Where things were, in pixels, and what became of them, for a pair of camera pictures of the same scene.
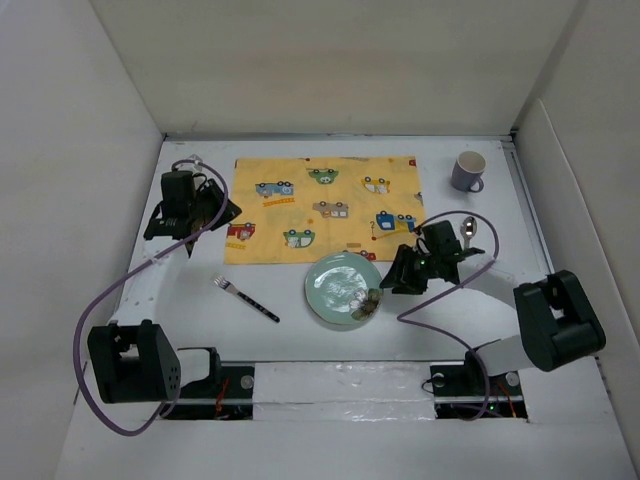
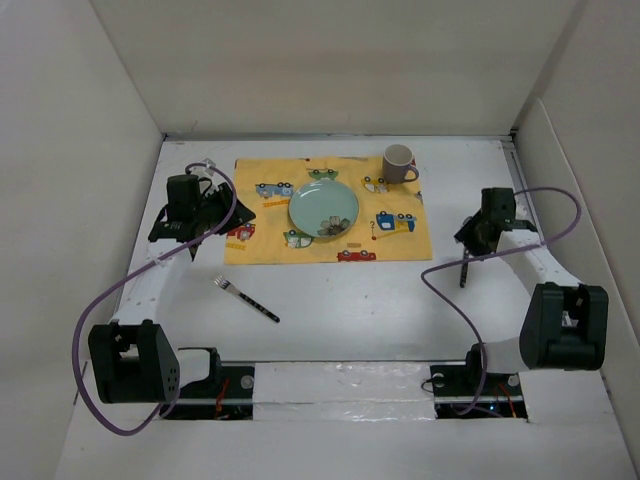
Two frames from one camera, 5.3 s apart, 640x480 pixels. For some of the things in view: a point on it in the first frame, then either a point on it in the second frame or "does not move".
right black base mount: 460,392 does not move
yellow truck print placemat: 296,209 does not move
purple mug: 468,170 -> 398,159
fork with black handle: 225,284 does not move
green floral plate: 343,288 -> 323,209
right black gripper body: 418,268 -> 471,233
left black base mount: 229,395 does not move
